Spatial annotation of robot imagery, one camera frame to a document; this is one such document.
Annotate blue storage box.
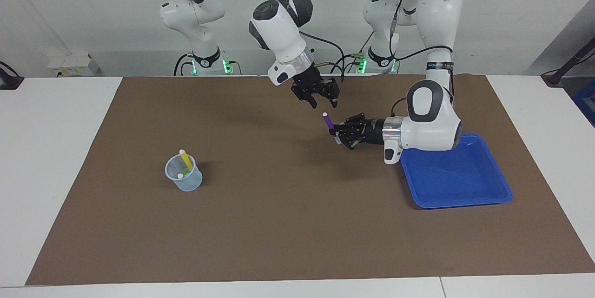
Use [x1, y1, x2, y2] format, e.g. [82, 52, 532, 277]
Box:
[572, 79, 595, 127]

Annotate black stand pole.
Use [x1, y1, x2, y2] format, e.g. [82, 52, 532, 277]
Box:
[542, 38, 595, 87]

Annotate translucent plastic cup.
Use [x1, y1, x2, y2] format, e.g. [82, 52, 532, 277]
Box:
[165, 154, 203, 192]

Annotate brown table mat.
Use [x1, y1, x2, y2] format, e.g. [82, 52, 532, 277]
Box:
[26, 74, 595, 286]

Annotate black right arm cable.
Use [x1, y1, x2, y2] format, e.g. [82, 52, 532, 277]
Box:
[156, 0, 347, 82]

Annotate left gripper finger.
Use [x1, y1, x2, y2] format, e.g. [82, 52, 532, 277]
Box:
[331, 130, 363, 150]
[342, 113, 365, 129]

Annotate blue plastic tray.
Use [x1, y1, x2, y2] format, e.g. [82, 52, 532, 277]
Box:
[399, 133, 513, 209]

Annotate thin black base cable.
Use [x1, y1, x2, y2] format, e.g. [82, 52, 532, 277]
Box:
[358, 31, 375, 57]

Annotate purple marker pen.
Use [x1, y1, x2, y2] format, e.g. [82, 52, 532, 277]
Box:
[322, 112, 340, 144]

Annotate black clamp base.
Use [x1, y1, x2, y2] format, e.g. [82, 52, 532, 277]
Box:
[0, 61, 25, 90]

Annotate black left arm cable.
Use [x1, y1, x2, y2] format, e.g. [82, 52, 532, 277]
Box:
[390, 0, 454, 117]

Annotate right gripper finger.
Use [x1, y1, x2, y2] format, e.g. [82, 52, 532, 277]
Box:
[292, 88, 318, 109]
[323, 77, 340, 107]

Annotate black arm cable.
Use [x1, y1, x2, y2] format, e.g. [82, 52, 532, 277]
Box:
[156, 0, 347, 82]
[390, 0, 454, 117]

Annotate white power strip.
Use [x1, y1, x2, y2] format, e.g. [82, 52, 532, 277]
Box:
[48, 54, 100, 78]

